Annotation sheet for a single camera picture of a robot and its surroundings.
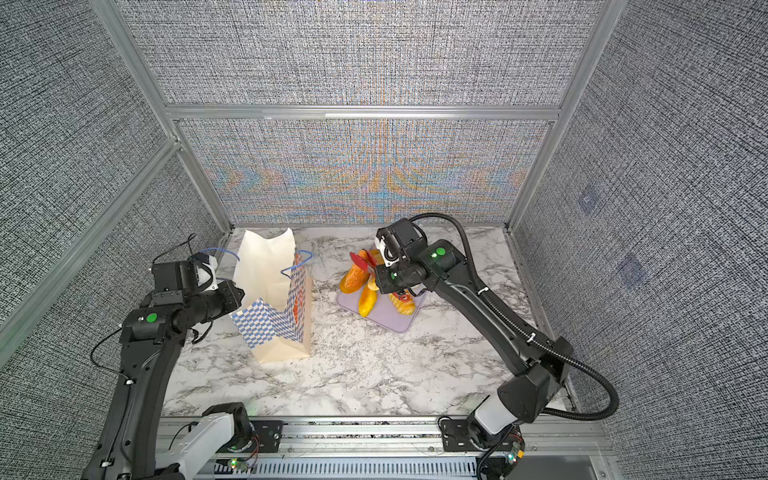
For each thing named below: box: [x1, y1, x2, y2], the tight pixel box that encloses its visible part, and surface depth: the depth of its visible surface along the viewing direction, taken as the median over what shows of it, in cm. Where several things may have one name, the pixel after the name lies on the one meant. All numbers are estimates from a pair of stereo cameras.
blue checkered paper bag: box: [230, 228, 312, 364], surface depth 80 cm
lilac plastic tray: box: [337, 288, 425, 333], surface depth 97 cm
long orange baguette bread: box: [340, 264, 370, 294], surface depth 85 cm
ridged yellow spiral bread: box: [388, 290, 416, 316], surface depth 95 cm
